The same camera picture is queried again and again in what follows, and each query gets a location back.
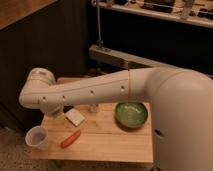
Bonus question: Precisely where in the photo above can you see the small white bottle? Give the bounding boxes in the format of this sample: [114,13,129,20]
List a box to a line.
[90,104,99,113]

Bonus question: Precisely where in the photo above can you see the grey metal shelf frame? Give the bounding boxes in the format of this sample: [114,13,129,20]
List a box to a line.
[89,0,213,78]

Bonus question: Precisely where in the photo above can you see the wooden table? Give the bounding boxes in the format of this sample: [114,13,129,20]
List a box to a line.
[31,77,155,171]

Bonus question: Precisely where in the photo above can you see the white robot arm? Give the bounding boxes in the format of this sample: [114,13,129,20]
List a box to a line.
[19,67,213,171]

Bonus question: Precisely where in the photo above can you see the green ceramic bowl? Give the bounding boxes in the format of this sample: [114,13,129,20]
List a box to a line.
[115,102,148,128]

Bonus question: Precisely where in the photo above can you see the white square sponge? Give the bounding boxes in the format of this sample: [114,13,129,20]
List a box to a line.
[65,108,85,126]

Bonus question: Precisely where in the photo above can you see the dark wooden cabinet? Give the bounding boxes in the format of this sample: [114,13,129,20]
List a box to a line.
[0,0,88,132]

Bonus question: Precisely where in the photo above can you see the orange carrot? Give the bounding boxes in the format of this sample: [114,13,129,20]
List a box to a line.
[60,130,81,148]

